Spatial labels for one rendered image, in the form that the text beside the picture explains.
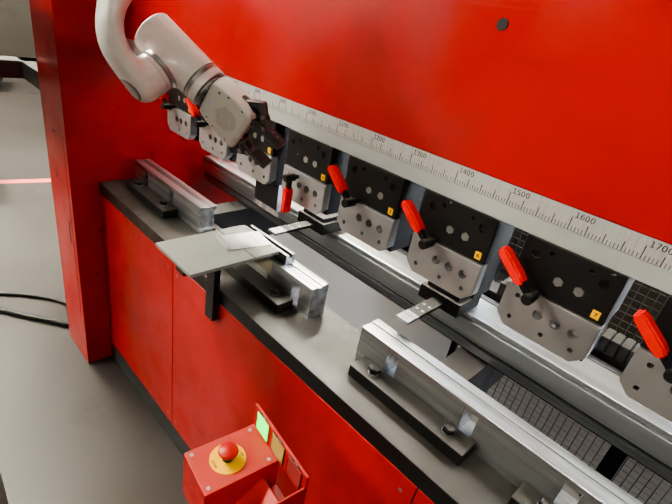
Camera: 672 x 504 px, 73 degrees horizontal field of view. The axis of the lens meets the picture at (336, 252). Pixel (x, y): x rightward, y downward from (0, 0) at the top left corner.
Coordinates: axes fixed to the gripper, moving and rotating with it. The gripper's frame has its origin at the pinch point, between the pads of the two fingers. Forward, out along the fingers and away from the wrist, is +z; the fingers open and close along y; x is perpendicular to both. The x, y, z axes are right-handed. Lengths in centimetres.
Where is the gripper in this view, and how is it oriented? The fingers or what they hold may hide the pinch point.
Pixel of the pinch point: (268, 149)
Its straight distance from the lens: 93.3
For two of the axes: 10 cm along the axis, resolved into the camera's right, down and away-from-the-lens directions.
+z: 7.0, 7.1, 1.1
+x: 4.4, -5.5, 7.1
